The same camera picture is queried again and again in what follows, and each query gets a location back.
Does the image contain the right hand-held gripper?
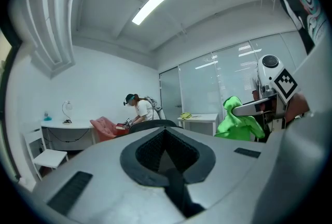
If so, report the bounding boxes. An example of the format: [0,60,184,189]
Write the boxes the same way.
[232,68,299,132]

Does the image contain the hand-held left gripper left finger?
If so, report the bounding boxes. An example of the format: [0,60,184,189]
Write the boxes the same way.
[33,127,186,224]

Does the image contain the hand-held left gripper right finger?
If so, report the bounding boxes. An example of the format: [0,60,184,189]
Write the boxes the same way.
[165,127,283,224]

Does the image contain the green cloth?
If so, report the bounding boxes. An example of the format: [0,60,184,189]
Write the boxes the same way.
[214,95,266,142]

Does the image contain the black mesh office chair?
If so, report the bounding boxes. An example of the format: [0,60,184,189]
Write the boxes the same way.
[129,119,184,134]

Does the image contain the person's right forearm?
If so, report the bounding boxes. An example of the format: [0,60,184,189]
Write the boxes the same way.
[285,91,311,125]

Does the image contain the white wooden stool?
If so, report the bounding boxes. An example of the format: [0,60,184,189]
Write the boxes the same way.
[23,128,70,181]

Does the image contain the pink fabric item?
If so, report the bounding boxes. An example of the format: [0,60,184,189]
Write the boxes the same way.
[89,116,130,143]

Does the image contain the white table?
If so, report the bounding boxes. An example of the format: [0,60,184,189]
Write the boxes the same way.
[177,113,219,137]

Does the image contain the white desk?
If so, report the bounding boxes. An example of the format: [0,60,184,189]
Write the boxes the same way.
[40,119,99,151]

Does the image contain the white desk lamp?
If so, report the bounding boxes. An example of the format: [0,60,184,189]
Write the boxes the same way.
[61,100,74,125]

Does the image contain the long ceiling light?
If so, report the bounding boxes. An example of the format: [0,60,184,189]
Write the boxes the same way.
[131,0,184,26]

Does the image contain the white ceiling ducts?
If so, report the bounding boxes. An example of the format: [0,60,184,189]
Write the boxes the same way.
[15,0,88,79]

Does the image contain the black cable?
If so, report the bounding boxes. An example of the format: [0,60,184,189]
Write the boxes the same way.
[46,128,91,144]

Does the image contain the black window frame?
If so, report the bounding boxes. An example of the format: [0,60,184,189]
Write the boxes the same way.
[0,23,22,183]

